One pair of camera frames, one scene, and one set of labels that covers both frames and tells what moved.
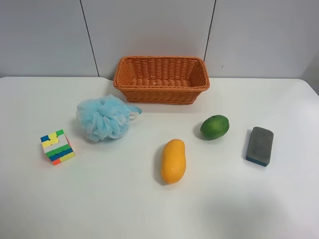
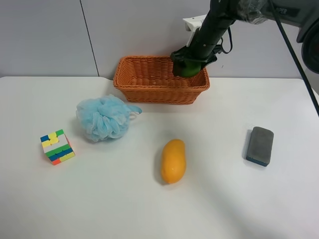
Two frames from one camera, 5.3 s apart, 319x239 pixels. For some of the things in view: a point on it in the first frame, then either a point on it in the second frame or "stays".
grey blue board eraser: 259,146 stays
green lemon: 214,127 → 191,68
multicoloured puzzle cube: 57,147 stays
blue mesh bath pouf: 105,118 stays
